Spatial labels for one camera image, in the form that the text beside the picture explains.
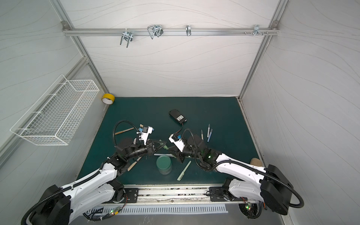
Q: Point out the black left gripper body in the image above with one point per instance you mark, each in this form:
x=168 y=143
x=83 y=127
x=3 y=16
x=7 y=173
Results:
x=147 y=147

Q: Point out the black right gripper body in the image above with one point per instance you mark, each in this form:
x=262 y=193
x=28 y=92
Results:
x=178 y=152

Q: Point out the pale blue white pen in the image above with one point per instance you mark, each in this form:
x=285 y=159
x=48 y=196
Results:
x=163 y=154

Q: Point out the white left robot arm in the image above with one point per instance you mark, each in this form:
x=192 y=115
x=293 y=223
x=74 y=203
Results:
x=61 y=205

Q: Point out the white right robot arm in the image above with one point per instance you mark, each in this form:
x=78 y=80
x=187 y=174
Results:
x=265 y=185

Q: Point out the light green pen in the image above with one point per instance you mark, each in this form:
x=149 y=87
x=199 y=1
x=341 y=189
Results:
x=183 y=171

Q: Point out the brown orange marker pen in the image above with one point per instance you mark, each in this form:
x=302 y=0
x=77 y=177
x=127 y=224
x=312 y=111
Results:
x=123 y=131

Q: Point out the green lidded round container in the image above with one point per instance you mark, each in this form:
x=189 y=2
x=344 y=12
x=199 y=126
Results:
x=164 y=164

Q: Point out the black battery box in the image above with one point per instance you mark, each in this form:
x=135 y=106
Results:
x=180 y=118

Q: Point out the yellow tape roll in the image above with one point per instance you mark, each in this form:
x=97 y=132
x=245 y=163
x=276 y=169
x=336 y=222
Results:
x=108 y=99

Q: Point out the cork sanding block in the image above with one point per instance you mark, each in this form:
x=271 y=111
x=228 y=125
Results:
x=256 y=162

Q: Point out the metal u-bolt clamp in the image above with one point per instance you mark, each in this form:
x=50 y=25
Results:
x=126 y=37

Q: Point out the metal hook clamp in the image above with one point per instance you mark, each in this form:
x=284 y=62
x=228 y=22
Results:
x=155 y=30

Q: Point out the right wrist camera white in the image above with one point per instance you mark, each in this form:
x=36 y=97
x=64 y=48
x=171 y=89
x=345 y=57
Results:
x=177 y=142

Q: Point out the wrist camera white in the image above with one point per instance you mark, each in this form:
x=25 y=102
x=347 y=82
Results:
x=144 y=133
x=177 y=142

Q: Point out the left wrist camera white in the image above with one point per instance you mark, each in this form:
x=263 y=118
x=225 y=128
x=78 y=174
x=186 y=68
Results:
x=144 y=133

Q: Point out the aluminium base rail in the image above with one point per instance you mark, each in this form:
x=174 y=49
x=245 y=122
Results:
x=173 y=194

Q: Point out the white wire basket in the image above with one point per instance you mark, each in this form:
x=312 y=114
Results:
x=54 y=118

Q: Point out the aluminium cross rail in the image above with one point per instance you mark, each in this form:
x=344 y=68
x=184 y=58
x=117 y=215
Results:
x=168 y=32

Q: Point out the small metal ring clamp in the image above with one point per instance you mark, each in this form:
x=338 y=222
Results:
x=188 y=30

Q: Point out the metal bracket clamp right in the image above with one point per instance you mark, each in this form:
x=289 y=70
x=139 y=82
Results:
x=256 y=32

